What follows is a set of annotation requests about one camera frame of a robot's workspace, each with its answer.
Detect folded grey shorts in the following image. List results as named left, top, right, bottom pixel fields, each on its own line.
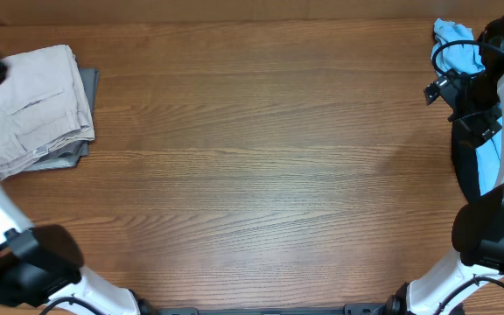
left=24, top=67, right=102, bottom=172

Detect light blue shirt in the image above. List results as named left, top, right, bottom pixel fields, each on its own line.
left=430, top=16, right=504, bottom=203

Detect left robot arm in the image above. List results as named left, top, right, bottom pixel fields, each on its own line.
left=0, top=45, right=154, bottom=314

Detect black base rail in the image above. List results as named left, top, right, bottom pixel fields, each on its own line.
left=156, top=303, right=386, bottom=315

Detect black garment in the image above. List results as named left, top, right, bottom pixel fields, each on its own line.
left=451, top=122, right=480, bottom=203

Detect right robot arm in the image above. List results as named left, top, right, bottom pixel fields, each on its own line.
left=375, top=16, right=504, bottom=314

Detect beige cotton shorts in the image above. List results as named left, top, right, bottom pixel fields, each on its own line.
left=0, top=45, right=95, bottom=180

